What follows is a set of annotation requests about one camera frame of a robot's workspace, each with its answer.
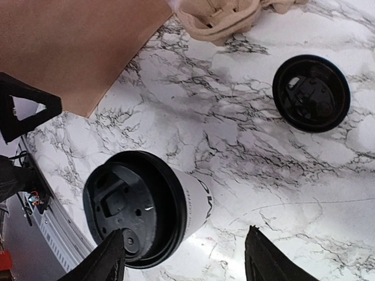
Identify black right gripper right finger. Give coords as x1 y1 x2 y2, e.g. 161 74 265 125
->
244 225 318 281

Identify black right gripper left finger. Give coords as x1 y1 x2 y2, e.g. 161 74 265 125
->
59 229 125 281

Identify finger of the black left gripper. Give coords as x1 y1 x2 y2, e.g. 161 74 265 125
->
1 72 62 143

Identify black cup lid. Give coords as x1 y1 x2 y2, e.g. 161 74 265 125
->
83 150 188 269

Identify white paper coffee cup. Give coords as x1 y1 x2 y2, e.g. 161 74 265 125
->
172 169 213 240

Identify brown paper bag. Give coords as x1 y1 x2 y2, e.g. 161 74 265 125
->
1 1 172 117

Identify stacked cardboard cup carriers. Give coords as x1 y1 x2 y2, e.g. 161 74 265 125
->
173 0 307 46

